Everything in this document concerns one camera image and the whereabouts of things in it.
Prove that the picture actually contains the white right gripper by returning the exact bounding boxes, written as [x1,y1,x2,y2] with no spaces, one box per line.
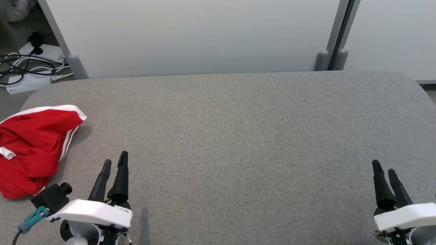
[372,160,436,245]

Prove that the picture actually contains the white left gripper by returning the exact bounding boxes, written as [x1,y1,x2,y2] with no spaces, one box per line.
[48,151,133,245]

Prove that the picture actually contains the red white-striped garment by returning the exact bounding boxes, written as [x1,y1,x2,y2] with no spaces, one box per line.
[0,105,87,199]

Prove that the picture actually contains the long white power strip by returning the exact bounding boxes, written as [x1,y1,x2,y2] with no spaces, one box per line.
[6,70,53,95]

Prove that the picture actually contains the white power strip with plug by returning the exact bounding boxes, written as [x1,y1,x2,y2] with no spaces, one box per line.
[19,44,66,64]

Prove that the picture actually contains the narrow white partition panel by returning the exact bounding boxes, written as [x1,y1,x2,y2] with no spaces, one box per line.
[343,0,436,81]

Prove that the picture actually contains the black plug adapter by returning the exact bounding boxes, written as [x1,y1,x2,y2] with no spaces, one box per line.
[27,32,45,55]

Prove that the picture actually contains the white crumpled bundle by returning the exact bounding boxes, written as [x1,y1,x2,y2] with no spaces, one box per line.
[6,0,35,23]

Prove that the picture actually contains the teal plug camera cable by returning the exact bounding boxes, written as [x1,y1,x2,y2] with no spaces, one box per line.
[12,206,50,245]

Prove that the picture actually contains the light grey slanted partition post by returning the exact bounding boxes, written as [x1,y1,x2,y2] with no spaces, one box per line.
[37,0,90,80]

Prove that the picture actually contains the dark grey paired partition post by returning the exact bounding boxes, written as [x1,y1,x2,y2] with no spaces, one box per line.
[331,0,361,71]

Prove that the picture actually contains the black power cables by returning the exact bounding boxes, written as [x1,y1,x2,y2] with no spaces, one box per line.
[0,54,65,86]

